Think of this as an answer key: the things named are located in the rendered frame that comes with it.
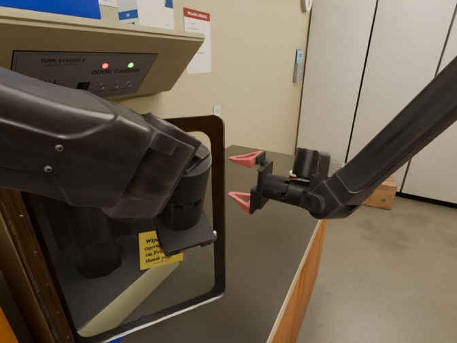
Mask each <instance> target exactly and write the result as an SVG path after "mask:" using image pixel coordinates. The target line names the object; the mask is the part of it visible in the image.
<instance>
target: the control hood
mask: <svg viewBox="0 0 457 343"><path fill-rule="evenodd" d="M204 40H205V36H204V35H203V33H194V32H188V31H178V30H173V29H164V28H158V27H148V26H143V25H138V24H128V23H122V22H112V21H107V20H97V19H92V18H83V17H77V16H67V15H62V14H52V13H46V12H36V11H31V10H22V9H16V8H10V7H1V6H0V66H1V67H4V68H6V69H9V70H10V68H11V63H12V53H13V50H34V51H66V52H128V53H159V55H158V56H157V58H156V60H155V62H154V64H153V65H152V67H151V69H150V70H149V72H148V74H147V76H146V77H145V79H144V81H143V82H142V84H141V86H140V87H139V90H138V91H137V92H136V93H131V94H125V95H116V96H111V97H102V99H104V100H111V99H119V98H125V97H133V96H138V95H147V94H152V93H161V92H165V91H170V90H171V89H172V88H173V86H174V85H175V83H176V82H177V80H178V79H179V78H180V76H181V75H182V73H183V72H184V70H185V69H186V68H187V66H188V64H189V63H190V62H191V60H192V58H193V57H194V56H195V54H196V53H197V51H198V50H199V48H200V47H201V45H202V44H203V42H204Z"/></svg>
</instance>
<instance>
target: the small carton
mask: <svg viewBox="0 0 457 343"><path fill-rule="evenodd" d="M116 3H117V8H118V17H119V22H122V23H128V24H133V25H143V26H148V27H158V28H164V29H166V28H167V24H166V16H165V0H116Z"/></svg>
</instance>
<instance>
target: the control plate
mask: <svg viewBox="0 0 457 343"><path fill-rule="evenodd" d="M158 55H159V53H128V52H66V51H34V50H13V53H12V63H11V68H10V70H12V71H15V72H17V73H20V74H22V75H25V76H28V77H31V78H35V79H38V80H41V81H44V82H49V83H51V84H55V85H59V86H64V87H67V88H73V89H76V88H77V86H78V83H79V82H90V84H89V87H88V90H87V91H88V92H90V93H92V94H94V95H96V96H98V97H100V98H102V97H111V96H116V95H125V94H131V93H136V92H137V91H138V90H139V87H140V86H141V84H142V82H143V81H144V79H145V77H146V76H147V74H148V72H149V70H150V69H151V67H152V65H153V64H154V62H155V60H156V58H157V56H158ZM131 62H133V63H134V66H132V67H131V68H128V67H127V65H128V64H129V63H131ZM104 63H109V66H108V67H107V68H106V69H102V68H101V66H102V64H104ZM128 81H131V86H127V85H126V83H127V82H128ZM115 82H117V83H118V88H116V87H114V86H113V84H114V83H115ZM102 83H103V84H104V87H105V88H104V89H101V88H98V86H99V85H100V84H102Z"/></svg>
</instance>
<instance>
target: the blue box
mask: <svg viewBox="0 0 457 343"><path fill-rule="evenodd" d="M0 6H1V7H10V8H16V9H22V10H31V11H36V12H46V13H52V14H62V15H67V16H77V17H83V18H92V19H97V20H100V19H101V11H100V7H99V0H0Z"/></svg>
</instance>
